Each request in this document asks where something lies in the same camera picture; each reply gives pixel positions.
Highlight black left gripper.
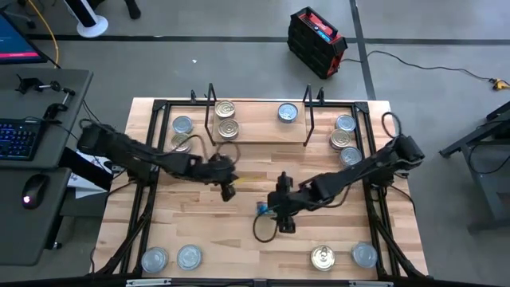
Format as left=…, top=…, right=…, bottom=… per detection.
left=201, top=153, right=256, bottom=187

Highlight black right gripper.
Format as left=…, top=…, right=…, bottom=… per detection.
left=266, top=171, right=324, bottom=219

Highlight gold-lid blue red can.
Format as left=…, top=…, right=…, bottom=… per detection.
left=218, top=118, right=241, bottom=140
left=310, top=244, right=336, bottom=273
left=171, top=132, right=193, bottom=154
left=214, top=100, right=237, bottom=120
left=329, top=128, right=353, bottom=151

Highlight silver-lid green label can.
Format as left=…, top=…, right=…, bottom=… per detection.
left=351, top=241, right=379, bottom=269
left=335, top=114, right=357, bottom=133
left=172, top=116, right=194, bottom=135

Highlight wooden shelf black metal legs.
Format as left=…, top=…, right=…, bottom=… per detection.
left=203, top=82, right=316, bottom=147

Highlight red black equipment case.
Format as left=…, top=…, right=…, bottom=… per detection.
left=286, top=6, right=348, bottom=80

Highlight black box beside table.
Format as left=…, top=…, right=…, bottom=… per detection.
left=59, top=146, right=115, bottom=191

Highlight white paper sheet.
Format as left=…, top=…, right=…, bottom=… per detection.
left=66, top=149, right=115, bottom=200

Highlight grey desk surface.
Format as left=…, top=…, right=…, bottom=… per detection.
left=0, top=66, right=95, bottom=171
left=0, top=166, right=73, bottom=267

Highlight black desk clamp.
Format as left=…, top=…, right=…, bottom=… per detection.
left=14, top=74, right=61, bottom=96
left=41, top=86, right=77, bottom=121

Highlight person's foot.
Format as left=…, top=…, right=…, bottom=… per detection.
left=123, top=0, right=143, bottom=20

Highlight black computer mouse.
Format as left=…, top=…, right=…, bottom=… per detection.
left=21, top=173, right=51, bottom=210

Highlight white round-base stand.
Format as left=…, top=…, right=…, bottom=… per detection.
left=63, top=0, right=109, bottom=39

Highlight dark grey metal cart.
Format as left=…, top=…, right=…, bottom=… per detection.
left=439, top=101, right=510, bottom=233

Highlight blue backlit keyboard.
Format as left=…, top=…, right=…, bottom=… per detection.
left=0, top=118, right=45, bottom=162

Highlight desk computer monitor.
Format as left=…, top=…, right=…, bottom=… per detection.
left=0, top=8, right=49, bottom=65

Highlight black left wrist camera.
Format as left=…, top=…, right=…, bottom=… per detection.
left=221, top=183, right=237, bottom=202

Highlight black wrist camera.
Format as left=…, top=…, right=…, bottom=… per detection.
left=221, top=183, right=237, bottom=202
left=278, top=217, right=296, bottom=234

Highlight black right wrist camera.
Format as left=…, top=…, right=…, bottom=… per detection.
left=278, top=217, right=296, bottom=234

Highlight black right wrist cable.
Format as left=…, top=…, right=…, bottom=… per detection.
left=253, top=214, right=280, bottom=243

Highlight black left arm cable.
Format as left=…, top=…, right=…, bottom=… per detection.
left=169, top=134, right=242, bottom=168

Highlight black metal table frame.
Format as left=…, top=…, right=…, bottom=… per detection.
left=93, top=88, right=426, bottom=287

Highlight silver metal edge bracket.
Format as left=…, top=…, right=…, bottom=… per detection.
left=126, top=278, right=172, bottom=287
left=349, top=280, right=394, bottom=287

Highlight black right elbow cable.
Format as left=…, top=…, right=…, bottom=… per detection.
left=381, top=112, right=404, bottom=140

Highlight black floor cable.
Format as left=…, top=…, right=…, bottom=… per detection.
left=341, top=49, right=497, bottom=83

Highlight yellow cable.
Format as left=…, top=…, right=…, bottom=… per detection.
left=26, top=0, right=61, bottom=69

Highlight yellow cable plug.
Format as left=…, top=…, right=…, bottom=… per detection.
left=488, top=77, right=510, bottom=92

